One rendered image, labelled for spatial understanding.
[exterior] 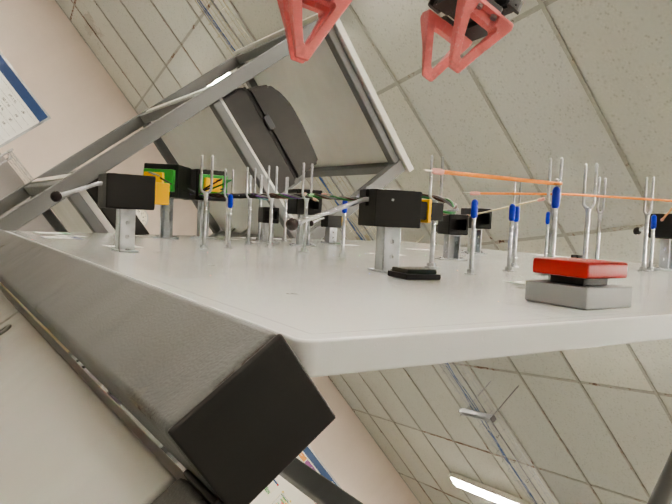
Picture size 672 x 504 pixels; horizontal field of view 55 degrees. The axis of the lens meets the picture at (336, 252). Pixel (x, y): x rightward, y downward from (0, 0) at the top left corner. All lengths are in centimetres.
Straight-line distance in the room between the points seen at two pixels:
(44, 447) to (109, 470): 9
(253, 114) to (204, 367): 146
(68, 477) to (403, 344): 20
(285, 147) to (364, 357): 148
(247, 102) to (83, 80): 684
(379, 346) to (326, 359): 3
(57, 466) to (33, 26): 831
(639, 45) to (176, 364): 293
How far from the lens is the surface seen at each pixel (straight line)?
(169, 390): 31
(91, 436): 43
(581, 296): 50
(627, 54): 319
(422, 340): 34
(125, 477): 37
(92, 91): 849
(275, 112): 177
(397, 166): 189
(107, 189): 85
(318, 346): 30
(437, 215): 73
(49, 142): 828
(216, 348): 32
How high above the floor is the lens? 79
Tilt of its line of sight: 24 degrees up
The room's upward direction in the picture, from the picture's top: 50 degrees clockwise
